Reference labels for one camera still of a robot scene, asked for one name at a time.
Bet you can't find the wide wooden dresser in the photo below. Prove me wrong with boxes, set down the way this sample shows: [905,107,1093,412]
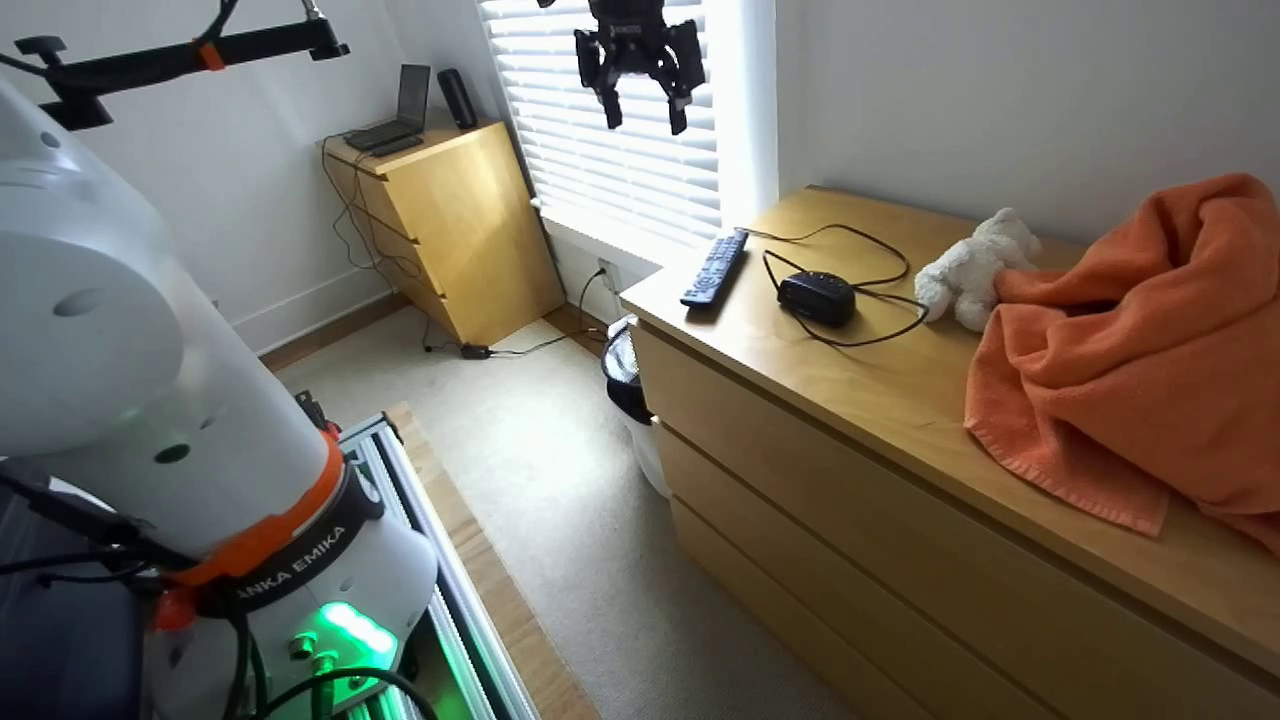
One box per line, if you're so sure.
[619,185,1280,720]

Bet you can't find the black laptop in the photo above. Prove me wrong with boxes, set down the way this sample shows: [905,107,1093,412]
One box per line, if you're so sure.
[344,64,432,153]

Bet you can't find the small wooden dresser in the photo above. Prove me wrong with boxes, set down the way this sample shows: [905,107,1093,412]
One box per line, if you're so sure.
[321,119,567,347]

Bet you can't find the white plush toy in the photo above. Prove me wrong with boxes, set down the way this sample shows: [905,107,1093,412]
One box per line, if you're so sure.
[913,207,1043,334]

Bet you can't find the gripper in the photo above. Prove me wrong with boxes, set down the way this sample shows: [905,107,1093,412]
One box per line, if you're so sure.
[574,0,708,137]

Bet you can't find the drawer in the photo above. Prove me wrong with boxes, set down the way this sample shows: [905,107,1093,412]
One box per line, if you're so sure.
[669,497,906,720]
[654,424,1063,720]
[630,320,1280,720]

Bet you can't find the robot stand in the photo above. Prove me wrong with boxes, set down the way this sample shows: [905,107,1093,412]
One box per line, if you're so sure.
[338,410,543,720]

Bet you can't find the black cables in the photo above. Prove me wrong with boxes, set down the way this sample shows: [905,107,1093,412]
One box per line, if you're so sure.
[320,138,441,353]

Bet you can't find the black remote control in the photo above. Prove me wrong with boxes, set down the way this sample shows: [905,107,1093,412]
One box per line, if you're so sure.
[680,228,750,309]

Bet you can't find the black cable with power brick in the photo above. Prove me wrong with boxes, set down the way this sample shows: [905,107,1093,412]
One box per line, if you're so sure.
[458,266,612,361]

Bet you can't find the window with white blinds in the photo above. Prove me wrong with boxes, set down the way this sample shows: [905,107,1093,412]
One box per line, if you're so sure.
[476,0,780,253]

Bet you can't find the black speaker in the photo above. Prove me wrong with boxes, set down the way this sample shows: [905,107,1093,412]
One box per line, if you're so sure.
[436,68,480,132]

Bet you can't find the black oval clock radio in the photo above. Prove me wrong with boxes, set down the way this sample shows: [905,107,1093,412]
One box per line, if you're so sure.
[776,270,859,327]

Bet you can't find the orange blanket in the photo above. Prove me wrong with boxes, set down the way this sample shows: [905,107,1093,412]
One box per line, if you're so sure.
[964,173,1280,557]

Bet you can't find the black stand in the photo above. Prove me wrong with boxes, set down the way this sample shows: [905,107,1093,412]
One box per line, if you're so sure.
[0,0,351,132]

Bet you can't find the black and white wastebasket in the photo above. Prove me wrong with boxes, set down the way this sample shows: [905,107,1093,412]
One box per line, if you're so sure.
[600,314,673,498]

